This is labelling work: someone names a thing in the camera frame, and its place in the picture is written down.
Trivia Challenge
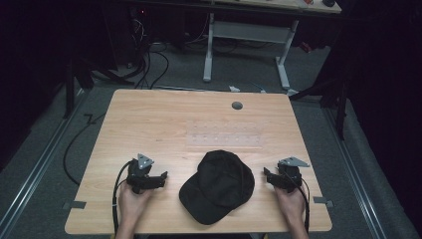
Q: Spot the person's left hand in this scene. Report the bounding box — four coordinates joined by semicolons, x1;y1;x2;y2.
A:
116;181;154;231

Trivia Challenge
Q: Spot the person's right hand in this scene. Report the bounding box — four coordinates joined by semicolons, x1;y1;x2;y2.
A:
274;184;307;228

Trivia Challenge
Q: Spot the white-legged wooden desk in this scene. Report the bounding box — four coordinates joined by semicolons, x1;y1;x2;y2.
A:
202;0;343;92

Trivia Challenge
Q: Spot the grey tape strip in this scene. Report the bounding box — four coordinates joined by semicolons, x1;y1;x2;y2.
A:
62;200;88;211
313;195;335;209

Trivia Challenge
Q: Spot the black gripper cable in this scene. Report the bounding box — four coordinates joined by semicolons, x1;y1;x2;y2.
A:
284;170;312;234
111;160;134;237

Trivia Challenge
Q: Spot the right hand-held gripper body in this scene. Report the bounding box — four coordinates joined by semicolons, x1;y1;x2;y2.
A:
274;156;312;194

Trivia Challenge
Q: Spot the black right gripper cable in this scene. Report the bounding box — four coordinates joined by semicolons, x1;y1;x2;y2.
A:
284;170;312;234

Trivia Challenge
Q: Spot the bundle of black cables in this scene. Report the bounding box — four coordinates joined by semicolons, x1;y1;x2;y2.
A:
130;18;171;91

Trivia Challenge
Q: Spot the clear acrylic sheet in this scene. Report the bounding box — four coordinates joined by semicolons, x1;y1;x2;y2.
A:
184;119;267;149

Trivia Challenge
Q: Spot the black baseball cap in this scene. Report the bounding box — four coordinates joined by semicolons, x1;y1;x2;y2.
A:
178;149;256;226

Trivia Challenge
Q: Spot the black floor cable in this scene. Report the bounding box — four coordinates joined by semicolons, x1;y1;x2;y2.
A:
62;113;107;187

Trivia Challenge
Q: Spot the metal floor rail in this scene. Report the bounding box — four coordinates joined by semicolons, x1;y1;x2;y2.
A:
0;87;90;239
320;107;390;239

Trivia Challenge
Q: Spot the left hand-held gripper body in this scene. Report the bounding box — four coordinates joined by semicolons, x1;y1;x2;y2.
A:
125;152;163;195

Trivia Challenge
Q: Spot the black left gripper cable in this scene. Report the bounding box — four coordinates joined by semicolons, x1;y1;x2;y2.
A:
111;160;134;237

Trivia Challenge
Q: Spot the black metal stand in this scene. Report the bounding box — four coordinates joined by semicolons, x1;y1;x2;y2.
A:
288;59;351;140
62;49;136;120

